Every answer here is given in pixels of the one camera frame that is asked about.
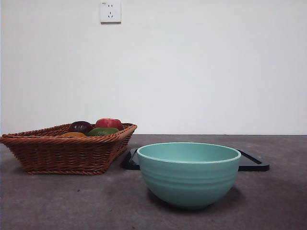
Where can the teal ceramic bowl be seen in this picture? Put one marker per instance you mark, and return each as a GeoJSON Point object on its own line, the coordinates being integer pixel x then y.
{"type": "Point", "coordinates": [189, 179]}

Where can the yellow-brown kiwifruit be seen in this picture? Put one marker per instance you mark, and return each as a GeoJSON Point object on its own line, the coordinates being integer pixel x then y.
{"type": "Point", "coordinates": [73, 134]}

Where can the red peach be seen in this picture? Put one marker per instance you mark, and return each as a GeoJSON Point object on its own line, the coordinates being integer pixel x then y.
{"type": "Point", "coordinates": [109, 122]}

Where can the green lime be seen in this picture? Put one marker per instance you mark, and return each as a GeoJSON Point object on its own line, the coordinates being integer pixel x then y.
{"type": "Point", "coordinates": [103, 131]}

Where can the dark purple plum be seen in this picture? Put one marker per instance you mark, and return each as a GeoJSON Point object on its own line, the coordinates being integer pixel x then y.
{"type": "Point", "coordinates": [80, 125]}

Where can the brown wicker basket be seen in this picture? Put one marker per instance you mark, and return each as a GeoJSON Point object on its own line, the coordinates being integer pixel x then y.
{"type": "Point", "coordinates": [60, 153]}

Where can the black rectangular tray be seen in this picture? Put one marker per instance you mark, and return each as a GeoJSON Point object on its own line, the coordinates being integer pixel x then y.
{"type": "Point", "coordinates": [254, 164]}

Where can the white wall socket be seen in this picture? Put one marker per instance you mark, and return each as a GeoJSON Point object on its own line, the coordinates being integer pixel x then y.
{"type": "Point", "coordinates": [110, 12]}

